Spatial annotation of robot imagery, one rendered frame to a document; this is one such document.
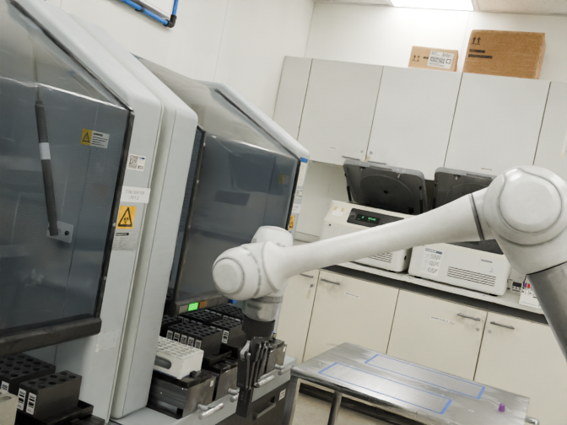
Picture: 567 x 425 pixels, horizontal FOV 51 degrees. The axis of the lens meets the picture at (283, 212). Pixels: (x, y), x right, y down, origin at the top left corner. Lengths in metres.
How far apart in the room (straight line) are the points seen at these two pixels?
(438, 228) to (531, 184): 0.29
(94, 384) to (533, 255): 0.88
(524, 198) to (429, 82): 3.01
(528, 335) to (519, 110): 1.33
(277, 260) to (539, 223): 0.49
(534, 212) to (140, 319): 0.84
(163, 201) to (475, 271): 2.52
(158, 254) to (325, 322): 2.54
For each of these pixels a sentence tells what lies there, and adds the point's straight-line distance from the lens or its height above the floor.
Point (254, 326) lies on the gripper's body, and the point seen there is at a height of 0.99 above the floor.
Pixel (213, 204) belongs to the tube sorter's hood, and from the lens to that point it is 1.48.
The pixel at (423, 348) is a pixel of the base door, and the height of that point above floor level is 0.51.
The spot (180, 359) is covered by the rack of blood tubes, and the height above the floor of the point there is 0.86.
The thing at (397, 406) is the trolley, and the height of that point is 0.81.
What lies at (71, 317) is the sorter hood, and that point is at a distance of 1.17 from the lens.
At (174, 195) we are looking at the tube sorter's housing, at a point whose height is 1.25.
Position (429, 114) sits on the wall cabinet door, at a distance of 3.95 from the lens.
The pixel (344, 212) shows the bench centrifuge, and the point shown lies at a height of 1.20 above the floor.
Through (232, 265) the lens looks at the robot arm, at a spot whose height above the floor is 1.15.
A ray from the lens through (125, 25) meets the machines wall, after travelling 2.90.
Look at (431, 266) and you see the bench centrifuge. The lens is 3.60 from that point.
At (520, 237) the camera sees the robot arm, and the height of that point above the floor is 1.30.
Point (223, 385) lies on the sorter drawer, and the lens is 1.62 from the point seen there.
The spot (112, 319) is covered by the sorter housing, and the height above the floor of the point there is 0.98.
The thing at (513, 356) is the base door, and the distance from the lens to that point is 3.61.
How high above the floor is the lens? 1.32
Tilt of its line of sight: 3 degrees down
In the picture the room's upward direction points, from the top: 11 degrees clockwise
